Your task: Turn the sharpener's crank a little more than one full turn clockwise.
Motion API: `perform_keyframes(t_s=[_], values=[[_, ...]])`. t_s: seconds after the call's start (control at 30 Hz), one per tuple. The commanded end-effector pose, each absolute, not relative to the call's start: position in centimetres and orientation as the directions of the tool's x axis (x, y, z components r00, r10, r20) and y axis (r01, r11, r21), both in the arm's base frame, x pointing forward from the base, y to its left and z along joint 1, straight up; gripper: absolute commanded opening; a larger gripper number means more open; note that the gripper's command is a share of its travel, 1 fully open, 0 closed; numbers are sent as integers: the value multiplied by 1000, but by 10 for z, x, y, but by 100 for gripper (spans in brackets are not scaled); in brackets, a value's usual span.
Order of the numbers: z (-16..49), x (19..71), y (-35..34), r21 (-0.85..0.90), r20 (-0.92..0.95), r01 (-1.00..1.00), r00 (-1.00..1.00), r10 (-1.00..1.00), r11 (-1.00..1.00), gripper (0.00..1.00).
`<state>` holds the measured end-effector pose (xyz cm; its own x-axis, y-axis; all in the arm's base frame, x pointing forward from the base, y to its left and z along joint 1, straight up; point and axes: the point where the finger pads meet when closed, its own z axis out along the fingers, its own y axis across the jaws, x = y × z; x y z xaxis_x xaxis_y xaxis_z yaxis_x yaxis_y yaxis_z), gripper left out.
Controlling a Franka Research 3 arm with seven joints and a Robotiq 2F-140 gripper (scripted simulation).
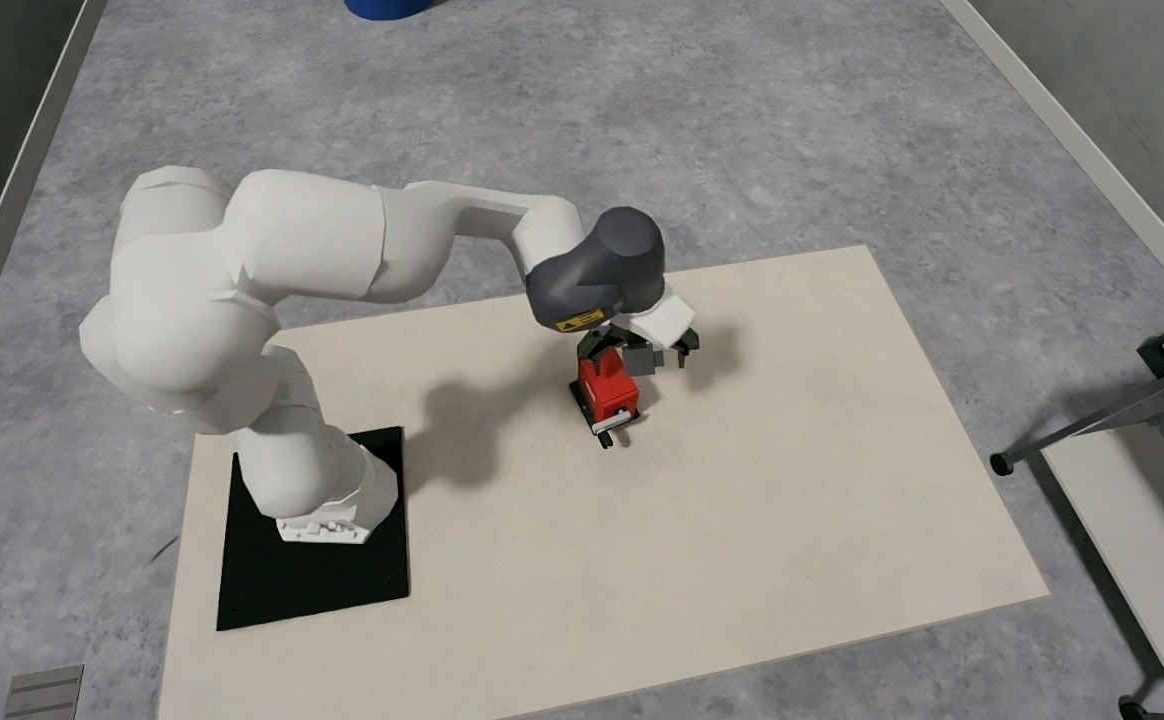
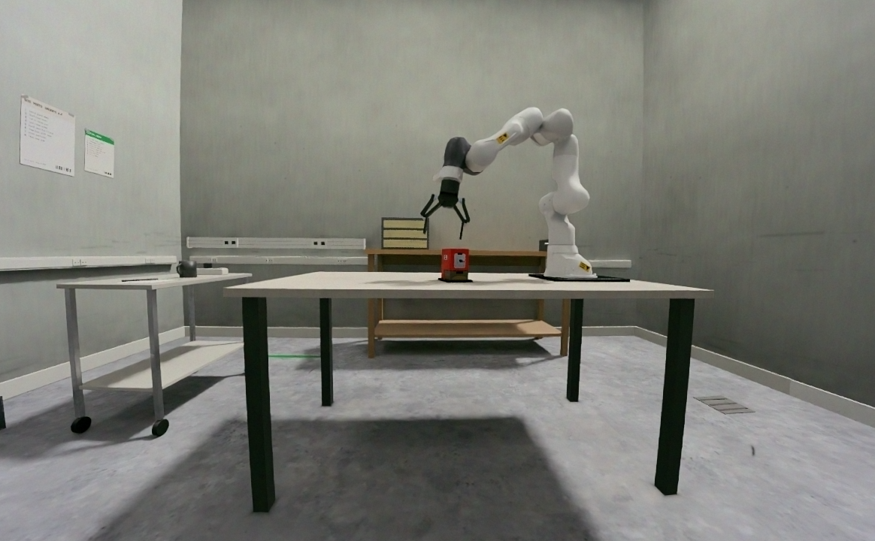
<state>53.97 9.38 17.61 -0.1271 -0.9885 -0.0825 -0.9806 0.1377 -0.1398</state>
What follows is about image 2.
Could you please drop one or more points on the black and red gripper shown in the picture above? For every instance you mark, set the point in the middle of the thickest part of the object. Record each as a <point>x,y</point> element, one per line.
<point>448,197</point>

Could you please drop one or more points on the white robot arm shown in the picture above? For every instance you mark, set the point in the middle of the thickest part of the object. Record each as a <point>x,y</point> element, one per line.
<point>562,258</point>

